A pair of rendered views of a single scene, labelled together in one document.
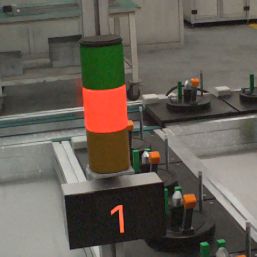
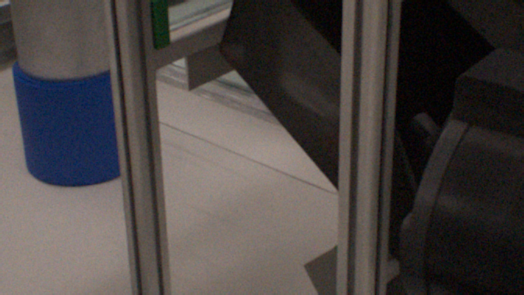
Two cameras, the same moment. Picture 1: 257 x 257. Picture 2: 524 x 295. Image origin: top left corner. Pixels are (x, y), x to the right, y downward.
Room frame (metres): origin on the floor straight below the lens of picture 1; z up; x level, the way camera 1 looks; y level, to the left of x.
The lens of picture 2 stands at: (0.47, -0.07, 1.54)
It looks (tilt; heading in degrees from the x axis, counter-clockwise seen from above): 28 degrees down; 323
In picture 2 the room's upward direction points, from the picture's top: 1 degrees counter-clockwise
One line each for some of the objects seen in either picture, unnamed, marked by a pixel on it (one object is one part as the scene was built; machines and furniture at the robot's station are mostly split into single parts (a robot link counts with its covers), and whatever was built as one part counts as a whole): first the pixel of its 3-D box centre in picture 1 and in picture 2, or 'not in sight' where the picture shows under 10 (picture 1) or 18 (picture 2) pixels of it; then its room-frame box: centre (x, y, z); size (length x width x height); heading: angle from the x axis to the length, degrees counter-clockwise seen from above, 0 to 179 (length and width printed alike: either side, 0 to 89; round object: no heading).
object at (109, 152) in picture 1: (108, 146); not in sight; (0.78, 0.03, 1.28); 0.05 x 0.05 x 0.05
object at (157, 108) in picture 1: (187, 92); not in sight; (2.07, -0.18, 1.01); 0.24 x 0.24 x 0.13; 12
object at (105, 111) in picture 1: (105, 106); not in sight; (0.78, 0.03, 1.33); 0.05 x 0.05 x 0.05
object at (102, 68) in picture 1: (102, 64); not in sight; (0.78, 0.03, 1.38); 0.05 x 0.05 x 0.05
